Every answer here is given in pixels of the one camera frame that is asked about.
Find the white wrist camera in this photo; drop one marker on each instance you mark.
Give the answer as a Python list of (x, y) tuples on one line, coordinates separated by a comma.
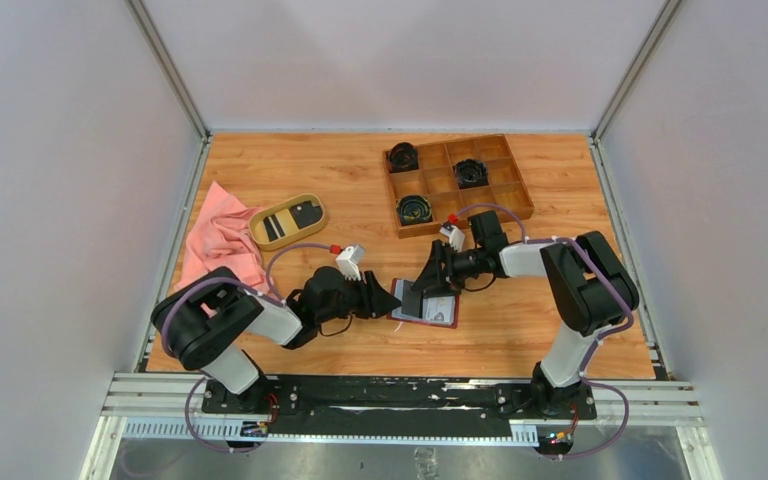
[(455, 237), (348, 262)]

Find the black rolled item back left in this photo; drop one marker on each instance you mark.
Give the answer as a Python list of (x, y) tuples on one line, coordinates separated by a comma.
[(402, 157)]

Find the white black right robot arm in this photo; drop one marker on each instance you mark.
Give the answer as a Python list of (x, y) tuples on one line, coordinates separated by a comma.
[(594, 294)]

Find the black gold rolled item front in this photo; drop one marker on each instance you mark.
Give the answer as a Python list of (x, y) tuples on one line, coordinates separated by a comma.
[(414, 210)]

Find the red card holder wallet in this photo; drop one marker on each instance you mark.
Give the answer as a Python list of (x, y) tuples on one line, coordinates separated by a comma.
[(438, 311)]

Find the pink cloth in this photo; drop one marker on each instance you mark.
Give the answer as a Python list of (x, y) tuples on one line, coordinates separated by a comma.
[(221, 237)]

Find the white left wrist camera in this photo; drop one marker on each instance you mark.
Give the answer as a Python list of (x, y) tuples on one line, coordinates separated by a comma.
[(348, 262)]

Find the aluminium front rail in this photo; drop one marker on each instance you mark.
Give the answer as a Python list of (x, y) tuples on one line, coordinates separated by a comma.
[(164, 406)]

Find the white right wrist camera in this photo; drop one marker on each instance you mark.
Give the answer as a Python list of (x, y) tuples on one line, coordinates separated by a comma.
[(455, 237)]

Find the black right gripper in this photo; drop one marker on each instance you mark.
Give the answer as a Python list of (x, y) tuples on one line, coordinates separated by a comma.
[(437, 279)]

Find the black rolled item middle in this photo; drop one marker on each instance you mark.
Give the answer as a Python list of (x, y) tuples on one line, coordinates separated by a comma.
[(470, 173)]

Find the yellow oval tray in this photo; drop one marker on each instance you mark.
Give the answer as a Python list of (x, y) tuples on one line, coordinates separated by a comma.
[(258, 231)]

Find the wooden compartment tray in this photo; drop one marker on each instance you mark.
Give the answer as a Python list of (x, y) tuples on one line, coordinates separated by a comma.
[(428, 183)]

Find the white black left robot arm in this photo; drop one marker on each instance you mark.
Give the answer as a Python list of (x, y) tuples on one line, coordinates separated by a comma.
[(200, 323)]

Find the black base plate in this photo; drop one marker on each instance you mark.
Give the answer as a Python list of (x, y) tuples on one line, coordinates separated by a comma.
[(393, 406)]

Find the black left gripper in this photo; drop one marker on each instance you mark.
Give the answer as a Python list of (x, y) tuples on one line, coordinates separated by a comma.
[(375, 299)]

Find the black cards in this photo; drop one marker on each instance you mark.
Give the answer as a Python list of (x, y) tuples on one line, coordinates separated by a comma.
[(292, 220)]

